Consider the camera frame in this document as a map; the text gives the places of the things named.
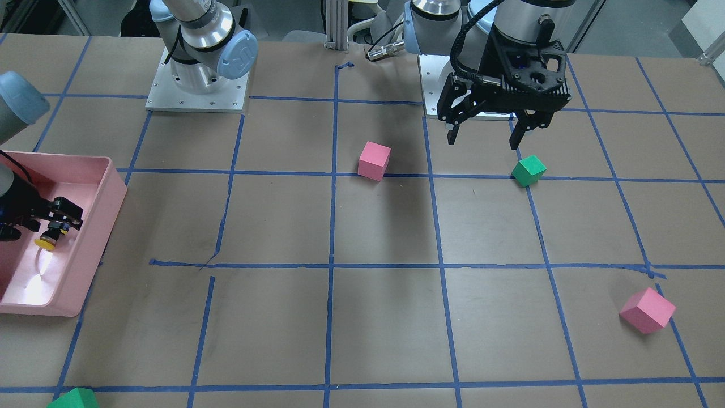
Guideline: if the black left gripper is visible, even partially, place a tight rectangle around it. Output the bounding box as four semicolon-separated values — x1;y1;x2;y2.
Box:
437;25;572;150

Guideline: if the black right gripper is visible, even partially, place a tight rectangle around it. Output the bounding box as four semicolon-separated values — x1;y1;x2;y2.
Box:
1;172;83;242

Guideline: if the yellow mushroom push button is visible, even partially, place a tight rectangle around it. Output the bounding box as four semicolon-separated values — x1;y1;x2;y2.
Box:
33;220;71;251

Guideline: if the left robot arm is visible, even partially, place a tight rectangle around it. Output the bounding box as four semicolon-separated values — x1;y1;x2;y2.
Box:
403;1;573;150

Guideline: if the pink plastic bin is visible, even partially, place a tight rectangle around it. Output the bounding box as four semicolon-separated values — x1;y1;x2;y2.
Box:
1;151;127;317

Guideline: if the pink foam cube centre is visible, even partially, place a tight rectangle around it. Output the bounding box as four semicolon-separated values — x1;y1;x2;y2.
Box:
357;141;391;182

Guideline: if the pink foam cube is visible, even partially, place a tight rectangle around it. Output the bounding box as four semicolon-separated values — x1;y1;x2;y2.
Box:
619;287;677;335
357;141;391;182

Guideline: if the green foam cube near bin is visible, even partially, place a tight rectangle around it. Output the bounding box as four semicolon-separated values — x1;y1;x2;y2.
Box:
47;388;99;408

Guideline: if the grey office chair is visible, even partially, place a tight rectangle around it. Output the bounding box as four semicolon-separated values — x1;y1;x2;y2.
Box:
282;1;405;47

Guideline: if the pink foam cube outer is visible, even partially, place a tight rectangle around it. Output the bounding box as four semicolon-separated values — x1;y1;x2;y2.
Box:
619;287;677;335

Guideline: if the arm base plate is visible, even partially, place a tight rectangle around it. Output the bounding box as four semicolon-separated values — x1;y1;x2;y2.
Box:
145;50;250;113
419;54;453;118

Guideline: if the aluminium frame post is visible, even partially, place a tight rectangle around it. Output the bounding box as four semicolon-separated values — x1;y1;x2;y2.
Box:
324;0;349;53

